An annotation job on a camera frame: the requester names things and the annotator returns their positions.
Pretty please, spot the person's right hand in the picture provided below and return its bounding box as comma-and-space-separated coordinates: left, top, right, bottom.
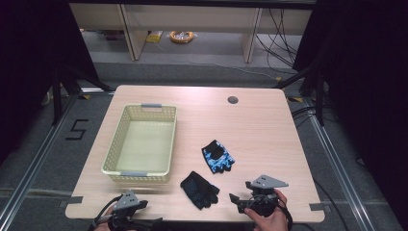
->
243, 188, 290, 231

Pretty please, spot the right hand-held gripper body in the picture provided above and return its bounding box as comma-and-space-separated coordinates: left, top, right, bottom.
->
244, 174, 290, 218

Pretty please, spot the person's left hand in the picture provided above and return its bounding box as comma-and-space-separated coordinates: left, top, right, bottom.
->
94, 205, 117, 231

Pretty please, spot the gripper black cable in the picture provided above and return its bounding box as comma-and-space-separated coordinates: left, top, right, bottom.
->
274, 192, 294, 231
88, 193, 125, 231

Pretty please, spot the black metal stand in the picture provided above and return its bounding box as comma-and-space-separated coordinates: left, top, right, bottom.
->
272, 64, 326, 127
47, 64, 114, 127

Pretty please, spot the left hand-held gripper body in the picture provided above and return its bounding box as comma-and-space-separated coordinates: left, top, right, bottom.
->
109, 190, 145, 231

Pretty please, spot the bundle of black floor cables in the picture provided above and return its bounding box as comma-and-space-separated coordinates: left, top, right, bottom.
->
255, 8, 304, 69

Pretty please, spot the yellow packet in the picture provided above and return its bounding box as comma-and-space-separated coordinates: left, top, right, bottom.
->
145, 30, 164, 44

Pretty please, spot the dark curtain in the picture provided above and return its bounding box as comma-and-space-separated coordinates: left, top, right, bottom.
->
0, 0, 100, 165
292, 0, 408, 231

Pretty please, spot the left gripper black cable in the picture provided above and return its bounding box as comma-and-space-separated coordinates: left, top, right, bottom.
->
88, 193, 125, 231

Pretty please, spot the blue and black fingerless glove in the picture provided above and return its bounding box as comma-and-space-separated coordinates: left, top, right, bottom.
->
200, 139, 236, 175

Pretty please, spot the cream plastic basket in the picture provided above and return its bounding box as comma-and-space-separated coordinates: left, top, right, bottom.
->
100, 102, 178, 185

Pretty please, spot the white shelf unit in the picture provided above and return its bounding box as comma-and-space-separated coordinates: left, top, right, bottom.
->
68, 3, 314, 64

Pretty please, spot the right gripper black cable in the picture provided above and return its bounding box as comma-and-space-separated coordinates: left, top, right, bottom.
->
274, 192, 294, 231

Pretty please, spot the aluminium floor rail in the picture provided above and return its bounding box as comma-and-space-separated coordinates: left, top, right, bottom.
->
301, 95, 378, 231
0, 90, 80, 225

